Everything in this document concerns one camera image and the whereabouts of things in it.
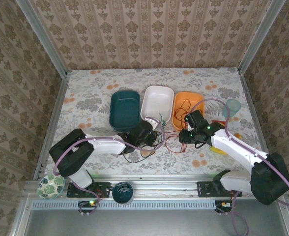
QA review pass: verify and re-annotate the leaf-patterned bowl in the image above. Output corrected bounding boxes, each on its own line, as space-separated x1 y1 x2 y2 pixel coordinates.
37 173 66 200

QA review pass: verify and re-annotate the translucent teal cup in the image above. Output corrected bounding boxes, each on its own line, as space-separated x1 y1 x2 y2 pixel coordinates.
222 99 242 119

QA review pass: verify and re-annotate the aluminium frame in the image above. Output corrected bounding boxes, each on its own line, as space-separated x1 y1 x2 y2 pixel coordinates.
9 0 289 236

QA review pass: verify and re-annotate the yellow banana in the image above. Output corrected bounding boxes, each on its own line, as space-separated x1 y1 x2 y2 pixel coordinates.
209 132 242 156

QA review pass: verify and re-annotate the red cable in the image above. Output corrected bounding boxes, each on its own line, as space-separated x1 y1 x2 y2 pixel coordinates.
164 131 188 154
173 98 192 121

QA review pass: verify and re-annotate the white plastic tray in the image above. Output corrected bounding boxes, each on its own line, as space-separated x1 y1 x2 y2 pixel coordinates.
140 85 174 124

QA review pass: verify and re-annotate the grey metal panel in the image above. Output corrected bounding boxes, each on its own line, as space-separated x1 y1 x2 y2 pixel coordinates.
24 208 289 236

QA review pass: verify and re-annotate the dark green plastic tray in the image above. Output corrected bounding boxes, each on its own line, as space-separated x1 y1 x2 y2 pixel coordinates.
109 90 141 132

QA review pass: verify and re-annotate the dark teal bowl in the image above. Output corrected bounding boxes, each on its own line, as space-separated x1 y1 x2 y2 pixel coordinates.
112 181 135 205

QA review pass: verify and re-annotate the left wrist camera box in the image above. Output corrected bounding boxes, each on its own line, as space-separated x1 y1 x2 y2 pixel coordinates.
145 117 160 131

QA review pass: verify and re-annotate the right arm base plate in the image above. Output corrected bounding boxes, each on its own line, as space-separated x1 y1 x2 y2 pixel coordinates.
197 180 243 198

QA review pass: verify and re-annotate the black controller board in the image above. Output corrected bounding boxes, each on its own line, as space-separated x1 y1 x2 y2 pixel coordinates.
215 200 234 213
78 200 98 213

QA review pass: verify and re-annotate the grey slotted cable duct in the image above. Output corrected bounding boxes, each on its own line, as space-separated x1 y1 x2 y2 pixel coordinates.
31 199 218 210

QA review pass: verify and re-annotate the orange plastic tray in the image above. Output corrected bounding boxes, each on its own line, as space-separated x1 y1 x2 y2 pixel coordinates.
172 91 206 132

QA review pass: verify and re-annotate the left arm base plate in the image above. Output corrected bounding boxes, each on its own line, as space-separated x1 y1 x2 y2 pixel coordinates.
66 181 112 199

